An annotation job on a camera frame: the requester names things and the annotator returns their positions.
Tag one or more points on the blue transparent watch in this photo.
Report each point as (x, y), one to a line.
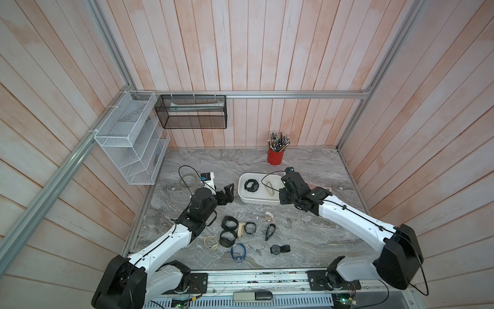
(238, 252)

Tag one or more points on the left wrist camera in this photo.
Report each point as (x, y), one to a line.
(208, 180)

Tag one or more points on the cream band watch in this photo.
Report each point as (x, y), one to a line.
(211, 242)

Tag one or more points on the black square smartwatch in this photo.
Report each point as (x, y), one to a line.
(250, 228)

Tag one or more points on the clear tape roll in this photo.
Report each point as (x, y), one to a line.
(190, 182)

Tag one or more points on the white wire mesh shelf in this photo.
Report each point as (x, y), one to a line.
(133, 138)

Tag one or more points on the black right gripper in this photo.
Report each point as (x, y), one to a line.
(282, 199)

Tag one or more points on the beige strap watch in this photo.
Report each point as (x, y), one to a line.
(241, 229)

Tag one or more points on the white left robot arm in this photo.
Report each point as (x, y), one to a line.
(133, 281)

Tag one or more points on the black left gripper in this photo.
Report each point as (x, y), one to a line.
(229, 195)

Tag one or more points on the black strap watch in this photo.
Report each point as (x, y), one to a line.
(270, 231)

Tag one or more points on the white storage box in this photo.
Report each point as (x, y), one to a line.
(261, 196)

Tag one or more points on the black mesh basket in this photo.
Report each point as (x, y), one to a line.
(196, 112)

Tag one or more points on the black round face watch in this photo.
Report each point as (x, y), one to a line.
(277, 249)

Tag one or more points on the red pen cup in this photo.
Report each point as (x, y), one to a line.
(274, 158)

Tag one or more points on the grey remote device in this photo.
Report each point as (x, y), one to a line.
(262, 296)

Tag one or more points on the pens in cup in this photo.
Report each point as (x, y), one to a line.
(278, 141)

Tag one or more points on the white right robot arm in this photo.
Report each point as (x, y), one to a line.
(397, 255)

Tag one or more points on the gold beige watch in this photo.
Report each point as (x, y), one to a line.
(271, 191)

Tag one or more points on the rose gold small watch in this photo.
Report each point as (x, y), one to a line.
(269, 217)

